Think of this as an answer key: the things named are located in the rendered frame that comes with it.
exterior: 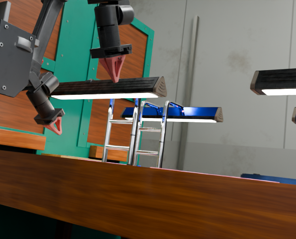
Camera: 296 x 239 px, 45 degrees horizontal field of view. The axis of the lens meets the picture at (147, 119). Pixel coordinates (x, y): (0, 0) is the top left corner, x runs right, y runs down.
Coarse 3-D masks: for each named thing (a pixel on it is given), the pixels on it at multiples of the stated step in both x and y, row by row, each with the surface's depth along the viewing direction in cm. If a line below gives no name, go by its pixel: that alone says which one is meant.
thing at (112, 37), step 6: (102, 30) 93; (108, 30) 93; (114, 30) 94; (102, 36) 94; (108, 36) 93; (114, 36) 94; (102, 42) 94; (108, 42) 94; (114, 42) 94; (96, 48) 96; (102, 48) 94; (108, 48) 94; (114, 48) 93; (120, 48) 92
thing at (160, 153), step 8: (144, 104) 188; (152, 104) 194; (168, 104) 179; (176, 104) 185; (144, 128) 183; (152, 128) 181; (160, 128) 178; (136, 136) 185; (160, 136) 177; (136, 144) 184; (160, 144) 176; (136, 152) 183; (144, 152) 180; (152, 152) 178; (160, 152) 175; (136, 160) 183; (160, 160) 174
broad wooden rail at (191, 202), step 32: (0, 160) 127; (32, 160) 117; (64, 160) 109; (0, 192) 124; (32, 192) 114; (64, 192) 106; (96, 192) 99; (128, 192) 93; (160, 192) 88; (192, 192) 83; (224, 192) 79; (256, 192) 75; (288, 192) 71; (96, 224) 97; (128, 224) 91; (160, 224) 86; (192, 224) 81; (224, 224) 77; (256, 224) 74; (288, 224) 70
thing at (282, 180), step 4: (244, 176) 281; (248, 176) 276; (252, 176) 272; (256, 176) 269; (260, 176) 267; (264, 176) 266; (268, 176) 265; (272, 176) 263; (268, 180) 263; (272, 180) 262; (276, 180) 261; (280, 180) 260; (284, 180) 260; (288, 180) 260; (292, 180) 260
